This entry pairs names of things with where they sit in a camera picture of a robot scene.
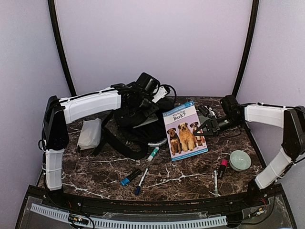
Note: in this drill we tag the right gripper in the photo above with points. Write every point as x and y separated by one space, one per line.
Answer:
212 126

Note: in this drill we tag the small circuit board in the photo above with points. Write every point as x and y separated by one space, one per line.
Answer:
77 220

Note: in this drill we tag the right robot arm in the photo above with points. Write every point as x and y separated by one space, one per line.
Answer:
289 120

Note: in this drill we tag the white slotted cable duct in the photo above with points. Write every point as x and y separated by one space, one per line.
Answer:
128 221

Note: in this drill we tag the green white glue stick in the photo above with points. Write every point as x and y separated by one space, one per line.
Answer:
153 154

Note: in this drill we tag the grey notebook with barcodes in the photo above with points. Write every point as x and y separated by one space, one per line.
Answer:
152 118

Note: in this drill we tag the black pink highlighter marker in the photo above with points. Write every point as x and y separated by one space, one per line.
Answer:
222 169

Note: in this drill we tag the blue capped pen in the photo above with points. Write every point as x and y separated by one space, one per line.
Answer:
141 181

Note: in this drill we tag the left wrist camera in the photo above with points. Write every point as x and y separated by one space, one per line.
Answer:
162 92

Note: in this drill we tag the left black frame post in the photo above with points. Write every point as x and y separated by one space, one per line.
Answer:
59 45

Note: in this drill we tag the celadon bowl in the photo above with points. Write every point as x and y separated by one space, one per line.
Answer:
240 161
202 119

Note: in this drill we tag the grey white pen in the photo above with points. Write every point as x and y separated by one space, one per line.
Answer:
215 184

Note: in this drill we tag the right black frame post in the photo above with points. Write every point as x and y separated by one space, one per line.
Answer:
247 47

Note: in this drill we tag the black frame post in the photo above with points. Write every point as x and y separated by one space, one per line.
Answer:
59 45
247 47

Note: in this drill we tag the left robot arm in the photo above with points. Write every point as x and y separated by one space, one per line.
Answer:
134 103

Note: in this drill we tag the near celadon bowl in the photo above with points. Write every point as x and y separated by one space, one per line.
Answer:
240 161

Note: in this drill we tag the black blue highlighter marker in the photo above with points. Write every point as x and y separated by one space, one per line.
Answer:
131 177

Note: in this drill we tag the dog picture book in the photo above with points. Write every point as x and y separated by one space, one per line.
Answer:
180 125

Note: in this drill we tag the white tissue pack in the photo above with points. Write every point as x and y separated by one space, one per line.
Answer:
90 135

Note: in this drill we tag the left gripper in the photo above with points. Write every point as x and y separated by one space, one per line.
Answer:
148 112

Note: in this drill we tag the far celadon bowl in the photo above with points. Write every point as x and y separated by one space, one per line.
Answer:
202 119

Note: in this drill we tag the black student backpack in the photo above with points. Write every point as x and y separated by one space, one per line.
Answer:
153 132

